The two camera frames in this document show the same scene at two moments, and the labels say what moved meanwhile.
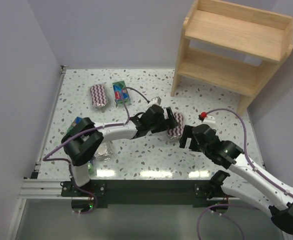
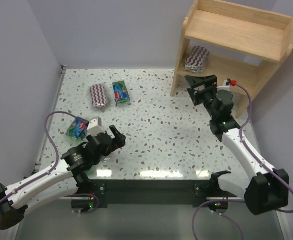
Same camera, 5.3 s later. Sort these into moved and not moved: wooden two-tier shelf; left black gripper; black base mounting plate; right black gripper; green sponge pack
Moved: right black gripper; left black gripper
Not moved: wooden two-tier shelf; black base mounting plate; green sponge pack
